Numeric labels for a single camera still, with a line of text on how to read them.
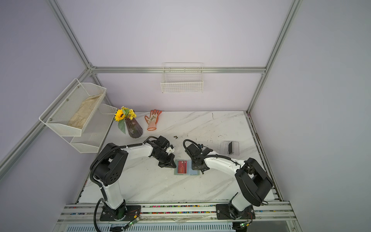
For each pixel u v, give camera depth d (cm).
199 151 69
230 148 91
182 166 90
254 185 44
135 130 99
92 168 51
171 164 86
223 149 105
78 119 76
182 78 96
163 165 83
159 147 74
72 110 80
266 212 75
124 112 84
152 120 111
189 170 88
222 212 74
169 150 90
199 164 62
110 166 49
